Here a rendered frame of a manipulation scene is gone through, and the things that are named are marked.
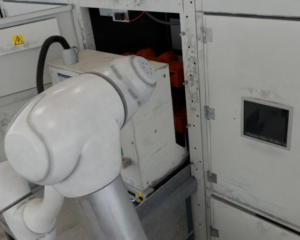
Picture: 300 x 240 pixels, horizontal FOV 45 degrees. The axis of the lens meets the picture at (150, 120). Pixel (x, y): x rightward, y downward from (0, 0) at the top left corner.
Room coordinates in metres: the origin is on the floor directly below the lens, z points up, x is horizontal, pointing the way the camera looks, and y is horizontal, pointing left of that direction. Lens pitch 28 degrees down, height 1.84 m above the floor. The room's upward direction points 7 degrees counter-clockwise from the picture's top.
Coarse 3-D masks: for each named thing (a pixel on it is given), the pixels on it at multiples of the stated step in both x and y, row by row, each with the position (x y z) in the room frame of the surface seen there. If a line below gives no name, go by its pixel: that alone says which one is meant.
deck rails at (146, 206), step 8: (184, 168) 1.28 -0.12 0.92; (176, 176) 1.24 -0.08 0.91; (184, 176) 1.28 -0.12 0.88; (32, 184) 1.37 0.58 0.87; (168, 184) 1.20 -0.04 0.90; (176, 184) 1.24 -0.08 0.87; (32, 192) 1.34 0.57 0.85; (160, 192) 1.17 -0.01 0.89; (168, 192) 1.20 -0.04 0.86; (144, 200) 1.11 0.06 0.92; (152, 200) 1.13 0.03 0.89; (160, 200) 1.16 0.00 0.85; (136, 208) 1.07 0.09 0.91; (144, 208) 1.10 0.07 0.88; (152, 208) 1.13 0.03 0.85; (144, 216) 1.09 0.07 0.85
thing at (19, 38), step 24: (0, 24) 1.62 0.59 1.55; (24, 24) 1.63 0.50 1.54; (48, 24) 1.68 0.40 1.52; (72, 24) 1.76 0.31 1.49; (0, 48) 1.58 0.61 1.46; (24, 48) 1.62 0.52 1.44; (48, 48) 1.70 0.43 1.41; (0, 72) 1.59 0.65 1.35; (24, 72) 1.64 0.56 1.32; (48, 72) 1.68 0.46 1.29; (0, 96) 1.58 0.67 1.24; (24, 96) 1.60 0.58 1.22; (0, 120) 1.56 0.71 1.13; (0, 144) 1.54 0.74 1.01
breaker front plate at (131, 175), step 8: (56, 72) 1.46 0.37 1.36; (64, 72) 1.41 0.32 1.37; (72, 72) 1.37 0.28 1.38; (56, 80) 1.47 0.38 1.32; (128, 128) 1.17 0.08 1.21; (120, 136) 1.21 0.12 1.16; (128, 136) 1.18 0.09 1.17; (128, 144) 1.18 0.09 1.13; (128, 152) 1.19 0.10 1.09; (136, 152) 1.15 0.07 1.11; (136, 160) 1.16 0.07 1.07; (128, 168) 1.20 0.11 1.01; (136, 168) 1.16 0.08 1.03; (128, 176) 1.20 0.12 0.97; (136, 176) 1.17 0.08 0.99; (136, 184) 1.17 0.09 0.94
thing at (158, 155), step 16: (48, 64) 1.49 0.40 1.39; (80, 64) 1.43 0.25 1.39; (96, 64) 1.41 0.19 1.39; (160, 64) 1.31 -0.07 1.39; (160, 80) 1.27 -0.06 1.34; (160, 96) 1.26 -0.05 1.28; (144, 112) 1.19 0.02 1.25; (160, 112) 1.25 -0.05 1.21; (144, 128) 1.19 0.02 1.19; (160, 128) 1.25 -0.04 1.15; (144, 144) 1.18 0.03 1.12; (160, 144) 1.24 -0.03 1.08; (176, 144) 1.31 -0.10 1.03; (144, 160) 1.17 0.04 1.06; (160, 160) 1.23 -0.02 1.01; (176, 160) 1.30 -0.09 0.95; (144, 176) 1.16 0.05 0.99; (160, 176) 1.23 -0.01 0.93
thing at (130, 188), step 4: (128, 184) 1.21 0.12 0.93; (128, 188) 1.20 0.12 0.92; (132, 188) 1.18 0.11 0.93; (136, 188) 1.18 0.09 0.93; (148, 188) 1.17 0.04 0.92; (152, 188) 1.16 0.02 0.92; (128, 192) 1.20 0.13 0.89; (132, 192) 1.18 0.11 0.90; (140, 192) 1.15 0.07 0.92; (144, 192) 1.14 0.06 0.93; (148, 192) 1.14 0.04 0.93; (152, 192) 1.15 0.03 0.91; (132, 196) 1.18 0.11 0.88; (144, 196) 1.13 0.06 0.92; (148, 196) 1.13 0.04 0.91
